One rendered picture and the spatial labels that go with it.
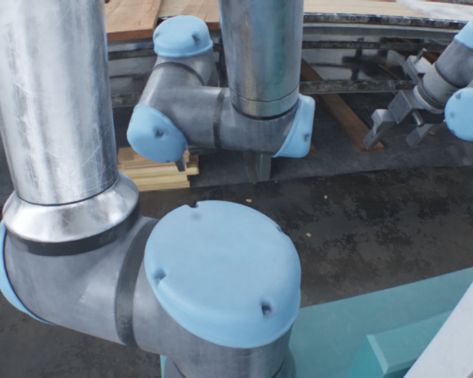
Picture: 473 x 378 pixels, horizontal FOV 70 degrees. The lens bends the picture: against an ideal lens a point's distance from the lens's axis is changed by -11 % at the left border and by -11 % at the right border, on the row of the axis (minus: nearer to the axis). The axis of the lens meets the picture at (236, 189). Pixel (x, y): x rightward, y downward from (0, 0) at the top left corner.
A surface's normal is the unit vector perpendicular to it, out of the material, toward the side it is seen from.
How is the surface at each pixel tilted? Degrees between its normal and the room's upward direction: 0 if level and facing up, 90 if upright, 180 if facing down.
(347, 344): 0
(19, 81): 81
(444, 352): 90
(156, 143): 114
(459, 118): 90
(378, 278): 0
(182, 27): 24
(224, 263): 8
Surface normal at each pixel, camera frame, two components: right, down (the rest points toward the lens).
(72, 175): 0.57, 0.41
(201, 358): -0.22, 0.60
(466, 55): -0.72, 0.39
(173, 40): -0.09, -0.47
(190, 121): -0.21, 0.31
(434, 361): -0.98, 0.12
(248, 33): -0.28, 0.84
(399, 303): 0.00, -0.79
